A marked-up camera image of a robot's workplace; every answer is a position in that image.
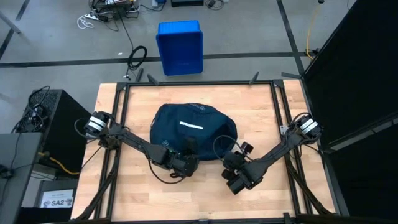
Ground blue plastic bin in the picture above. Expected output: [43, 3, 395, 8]
[155, 20, 204, 77]

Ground black tower cables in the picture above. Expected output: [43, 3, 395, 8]
[11, 85, 50, 133]

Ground grey side desk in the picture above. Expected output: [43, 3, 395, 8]
[0, 133, 43, 224]

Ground coiled black floor cable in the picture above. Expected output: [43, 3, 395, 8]
[126, 45, 148, 78]

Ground black computer tower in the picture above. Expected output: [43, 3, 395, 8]
[18, 89, 93, 174]

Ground white floor cable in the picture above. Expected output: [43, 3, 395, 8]
[76, 12, 108, 30]

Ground white SA2 sign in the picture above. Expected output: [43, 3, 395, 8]
[40, 189, 75, 208]

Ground power strip electronics pile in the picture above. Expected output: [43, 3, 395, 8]
[90, 0, 141, 19]

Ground yellow cable by tower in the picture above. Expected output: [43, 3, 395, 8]
[37, 151, 80, 175]

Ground black partition panel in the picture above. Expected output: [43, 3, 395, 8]
[303, 0, 398, 218]

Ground long yellow floor cable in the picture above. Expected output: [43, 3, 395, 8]
[306, 2, 321, 60]

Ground navy blue backpack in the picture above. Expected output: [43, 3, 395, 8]
[149, 102, 239, 162]

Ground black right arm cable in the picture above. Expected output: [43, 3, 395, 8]
[212, 134, 246, 159]

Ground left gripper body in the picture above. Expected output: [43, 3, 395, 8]
[170, 154, 200, 179]

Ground black box with sign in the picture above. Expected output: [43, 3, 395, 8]
[18, 179, 78, 224]

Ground black metal table frame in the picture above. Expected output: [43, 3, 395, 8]
[71, 79, 336, 224]

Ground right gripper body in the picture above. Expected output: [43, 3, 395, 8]
[221, 151, 249, 195]

